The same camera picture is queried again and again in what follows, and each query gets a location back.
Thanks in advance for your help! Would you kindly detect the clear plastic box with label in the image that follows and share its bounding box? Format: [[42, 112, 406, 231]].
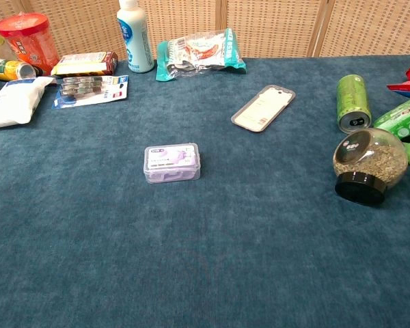
[[143, 142, 202, 185]]

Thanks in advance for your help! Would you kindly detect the red yellow carton box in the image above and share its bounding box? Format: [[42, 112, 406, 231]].
[[51, 51, 119, 77]]

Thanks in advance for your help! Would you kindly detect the blue velvet tablecloth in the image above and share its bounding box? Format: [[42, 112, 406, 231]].
[[0, 54, 410, 328]]

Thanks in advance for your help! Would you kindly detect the phone case in clear packaging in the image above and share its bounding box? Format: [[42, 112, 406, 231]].
[[230, 84, 297, 133]]

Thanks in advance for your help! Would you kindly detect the teal clear snack bag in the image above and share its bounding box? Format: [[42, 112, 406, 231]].
[[155, 27, 247, 82]]

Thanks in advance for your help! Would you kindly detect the battery blister pack blue card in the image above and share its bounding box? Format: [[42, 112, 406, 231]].
[[51, 74, 130, 110]]

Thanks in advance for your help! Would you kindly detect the white blue drink bottle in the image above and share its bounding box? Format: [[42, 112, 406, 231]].
[[116, 0, 156, 74]]

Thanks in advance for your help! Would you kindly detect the woven rattan folding screen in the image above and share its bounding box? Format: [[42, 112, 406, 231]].
[[0, 0, 410, 62]]

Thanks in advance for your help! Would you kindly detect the round glass jar black lid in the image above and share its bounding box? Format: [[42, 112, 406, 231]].
[[332, 127, 409, 206]]

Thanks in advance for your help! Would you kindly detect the white soft plastic bag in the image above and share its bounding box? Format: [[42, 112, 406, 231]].
[[0, 76, 55, 130]]

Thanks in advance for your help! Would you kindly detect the green snack packet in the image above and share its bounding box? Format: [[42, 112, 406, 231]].
[[373, 92, 410, 140]]

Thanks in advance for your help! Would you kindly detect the red lidded orange jar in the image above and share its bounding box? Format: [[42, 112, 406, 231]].
[[0, 12, 60, 77]]

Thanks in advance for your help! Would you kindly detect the yellow green drink can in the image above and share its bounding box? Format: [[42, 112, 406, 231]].
[[0, 57, 38, 82]]

